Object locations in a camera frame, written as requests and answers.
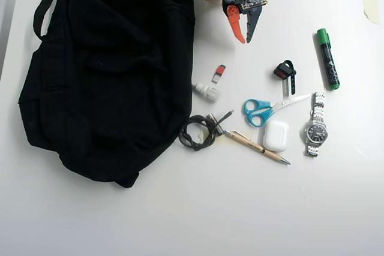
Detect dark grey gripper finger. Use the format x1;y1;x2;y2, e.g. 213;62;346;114
245;5;263;44

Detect blue handled scissors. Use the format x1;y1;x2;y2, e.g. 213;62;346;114
242;93;313;128

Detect coiled black usb cable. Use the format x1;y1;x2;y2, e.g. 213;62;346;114
178;110;235;152

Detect wooden ballpoint pen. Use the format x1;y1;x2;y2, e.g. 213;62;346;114
224;129;291;166

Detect white plug adapter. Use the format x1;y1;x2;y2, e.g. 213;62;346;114
191;82;221;103

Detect green capped black marker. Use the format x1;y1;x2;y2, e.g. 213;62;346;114
316;28;342;91

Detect white earbuds case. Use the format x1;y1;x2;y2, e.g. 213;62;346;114
262;120;290;152

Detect red and black usb stick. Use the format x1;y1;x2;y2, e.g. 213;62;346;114
211;64;227;83

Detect black copper AA battery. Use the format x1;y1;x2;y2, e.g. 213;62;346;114
208;113;225;136

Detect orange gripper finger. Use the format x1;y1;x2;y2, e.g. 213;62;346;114
226;3;247;44

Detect black fabric bag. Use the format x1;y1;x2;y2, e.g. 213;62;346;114
17;0;196;189

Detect beige masking tape strip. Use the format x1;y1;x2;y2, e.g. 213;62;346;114
362;0;381;25

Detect silver metal wristwatch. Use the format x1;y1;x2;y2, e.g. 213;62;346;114
303;92;328;158

